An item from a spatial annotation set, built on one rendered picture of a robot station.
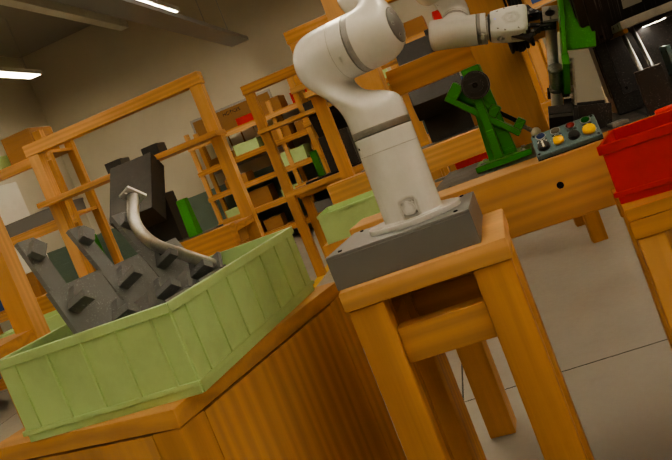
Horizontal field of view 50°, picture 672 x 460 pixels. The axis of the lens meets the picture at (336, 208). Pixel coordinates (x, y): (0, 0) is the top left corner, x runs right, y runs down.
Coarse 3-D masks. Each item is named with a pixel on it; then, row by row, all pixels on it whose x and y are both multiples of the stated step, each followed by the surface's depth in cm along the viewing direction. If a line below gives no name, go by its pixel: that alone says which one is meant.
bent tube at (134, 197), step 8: (128, 192) 180; (136, 192) 181; (128, 200) 179; (136, 200) 179; (128, 208) 177; (136, 208) 177; (128, 216) 175; (136, 216) 175; (136, 224) 174; (136, 232) 173; (144, 232) 174; (144, 240) 173; (152, 240) 174; (160, 240) 176; (152, 248) 174; (160, 248) 175; (176, 248) 178; (184, 256) 179; (192, 256) 181; (200, 256) 182
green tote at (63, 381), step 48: (288, 240) 177; (192, 288) 133; (240, 288) 149; (288, 288) 169; (48, 336) 152; (96, 336) 130; (144, 336) 127; (192, 336) 128; (240, 336) 143; (48, 384) 136; (96, 384) 132; (144, 384) 129; (192, 384) 126; (48, 432) 138
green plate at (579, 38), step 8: (560, 0) 181; (568, 0) 181; (560, 8) 181; (568, 8) 182; (560, 16) 181; (568, 16) 182; (560, 24) 182; (568, 24) 182; (576, 24) 182; (560, 32) 186; (568, 32) 183; (576, 32) 182; (584, 32) 182; (592, 32) 181; (560, 40) 190; (568, 40) 183; (576, 40) 182; (584, 40) 182; (592, 40) 181; (568, 48) 183; (576, 48) 183; (584, 48) 188
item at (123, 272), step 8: (120, 272) 161; (128, 272) 158; (136, 272) 158; (120, 280) 160; (128, 280) 159; (136, 280) 160; (160, 280) 168; (168, 280) 165; (176, 280) 166; (128, 288) 161; (160, 288) 166; (168, 288) 165; (176, 288) 166; (160, 296) 166; (168, 296) 167
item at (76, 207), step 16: (32, 128) 645; (48, 128) 668; (16, 144) 643; (64, 144) 674; (0, 160) 645; (16, 160) 646; (48, 160) 630; (80, 160) 678; (0, 176) 637; (80, 176) 676; (48, 208) 643; (80, 208) 671; (96, 208) 676; (16, 224) 651; (32, 224) 648; (48, 224) 642; (80, 224) 639; (16, 240) 644; (112, 240) 682; (112, 256) 682; (32, 272) 659; (32, 288) 661; (0, 304) 662; (0, 320) 657; (0, 384) 667
